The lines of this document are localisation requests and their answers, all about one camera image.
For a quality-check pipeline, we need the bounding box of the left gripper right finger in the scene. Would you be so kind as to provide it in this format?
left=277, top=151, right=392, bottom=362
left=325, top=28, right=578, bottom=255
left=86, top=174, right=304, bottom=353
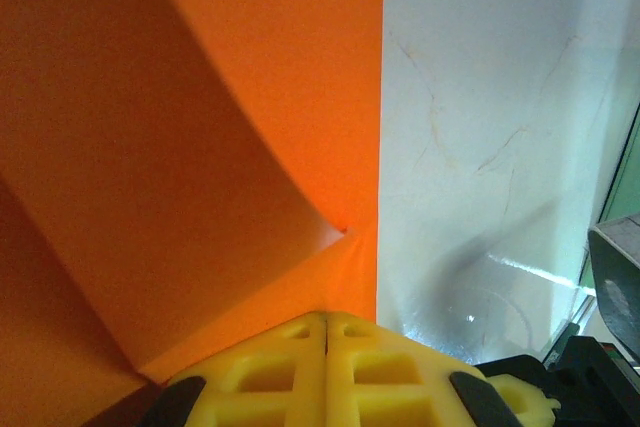
left=324, top=310, right=524, bottom=427

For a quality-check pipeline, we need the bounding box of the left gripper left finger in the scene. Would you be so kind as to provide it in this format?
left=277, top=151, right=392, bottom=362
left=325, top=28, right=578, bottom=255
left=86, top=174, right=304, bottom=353
left=143, top=311, right=327, bottom=427

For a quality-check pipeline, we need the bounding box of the orange paper sheet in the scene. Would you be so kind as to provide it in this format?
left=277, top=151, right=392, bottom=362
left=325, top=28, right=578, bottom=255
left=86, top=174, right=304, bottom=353
left=0, top=0, right=387, bottom=427

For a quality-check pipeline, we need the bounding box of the mint green tray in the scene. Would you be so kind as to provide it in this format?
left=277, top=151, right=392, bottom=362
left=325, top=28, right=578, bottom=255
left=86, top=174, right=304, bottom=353
left=597, top=104, right=640, bottom=228

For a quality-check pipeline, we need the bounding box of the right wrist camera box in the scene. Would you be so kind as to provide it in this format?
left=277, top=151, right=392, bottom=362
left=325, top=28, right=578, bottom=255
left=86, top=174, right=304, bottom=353
left=587, top=214, right=640, bottom=363

